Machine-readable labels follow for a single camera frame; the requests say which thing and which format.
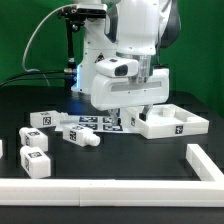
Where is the paper sheet with markers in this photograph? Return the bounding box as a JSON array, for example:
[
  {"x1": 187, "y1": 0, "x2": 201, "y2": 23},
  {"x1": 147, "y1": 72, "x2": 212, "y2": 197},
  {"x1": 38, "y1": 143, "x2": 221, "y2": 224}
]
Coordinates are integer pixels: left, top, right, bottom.
[{"x1": 55, "y1": 115, "x2": 140, "y2": 133}]

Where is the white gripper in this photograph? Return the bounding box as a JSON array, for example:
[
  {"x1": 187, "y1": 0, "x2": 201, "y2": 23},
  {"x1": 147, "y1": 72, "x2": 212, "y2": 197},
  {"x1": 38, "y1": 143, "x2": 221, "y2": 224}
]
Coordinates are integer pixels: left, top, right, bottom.
[{"x1": 91, "y1": 68, "x2": 169, "y2": 126}]

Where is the white L-shaped fence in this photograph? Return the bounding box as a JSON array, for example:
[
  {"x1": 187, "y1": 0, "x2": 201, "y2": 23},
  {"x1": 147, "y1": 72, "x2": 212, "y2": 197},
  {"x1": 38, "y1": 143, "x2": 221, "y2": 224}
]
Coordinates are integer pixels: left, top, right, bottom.
[{"x1": 0, "y1": 144, "x2": 224, "y2": 207}]

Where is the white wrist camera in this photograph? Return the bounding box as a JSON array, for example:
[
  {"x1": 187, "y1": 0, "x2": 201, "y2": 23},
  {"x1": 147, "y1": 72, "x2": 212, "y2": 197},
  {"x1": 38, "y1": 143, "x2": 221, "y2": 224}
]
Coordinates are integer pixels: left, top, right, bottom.
[{"x1": 96, "y1": 57, "x2": 138, "y2": 78}]

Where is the white square table top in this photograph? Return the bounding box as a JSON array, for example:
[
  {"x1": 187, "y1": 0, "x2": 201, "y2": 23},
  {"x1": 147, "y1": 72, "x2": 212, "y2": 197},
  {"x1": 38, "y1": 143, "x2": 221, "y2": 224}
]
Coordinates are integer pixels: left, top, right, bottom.
[{"x1": 121, "y1": 104, "x2": 209, "y2": 139}]

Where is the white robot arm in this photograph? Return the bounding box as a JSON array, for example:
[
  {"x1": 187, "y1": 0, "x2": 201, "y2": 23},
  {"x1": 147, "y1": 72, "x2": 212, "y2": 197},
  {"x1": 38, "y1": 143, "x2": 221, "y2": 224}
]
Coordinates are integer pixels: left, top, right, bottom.
[{"x1": 72, "y1": 0, "x2": 180, "y2": 125}]

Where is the grey cable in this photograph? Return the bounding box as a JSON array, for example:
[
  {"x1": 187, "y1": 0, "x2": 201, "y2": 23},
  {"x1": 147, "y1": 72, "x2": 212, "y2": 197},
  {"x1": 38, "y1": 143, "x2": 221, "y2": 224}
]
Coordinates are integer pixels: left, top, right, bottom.
[{"x1": 21, "y1": 3, "x2": 75, "y2": 87}]

